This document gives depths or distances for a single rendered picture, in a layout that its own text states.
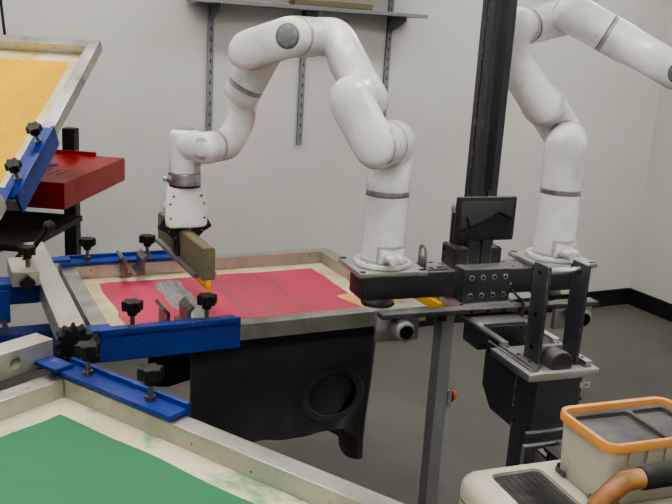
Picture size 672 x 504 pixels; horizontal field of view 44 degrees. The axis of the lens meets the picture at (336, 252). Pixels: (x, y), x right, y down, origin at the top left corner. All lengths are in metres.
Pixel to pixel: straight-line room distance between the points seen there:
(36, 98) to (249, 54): 1.14
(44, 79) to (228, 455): 1.80
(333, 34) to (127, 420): 0.90
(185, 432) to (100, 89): 2.78
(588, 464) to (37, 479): 0.86
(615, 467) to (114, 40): 3.13
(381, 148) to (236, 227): 2.66
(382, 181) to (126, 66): 2.42
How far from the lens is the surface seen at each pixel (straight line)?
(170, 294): 2.15
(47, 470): 1.37
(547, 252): 2.00
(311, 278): 2.34
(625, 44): 1.94
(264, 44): 1.78
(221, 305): 2.09
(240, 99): 1.90
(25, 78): 2.91
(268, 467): 1.29
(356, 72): 1.77
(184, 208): 2.02
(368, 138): 1.68
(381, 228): 1.77
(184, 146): 1.98
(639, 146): 5.67
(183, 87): 4.09
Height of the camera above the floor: 1.61
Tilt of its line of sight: 14 degrees down
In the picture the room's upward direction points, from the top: 3 degrees clockwise
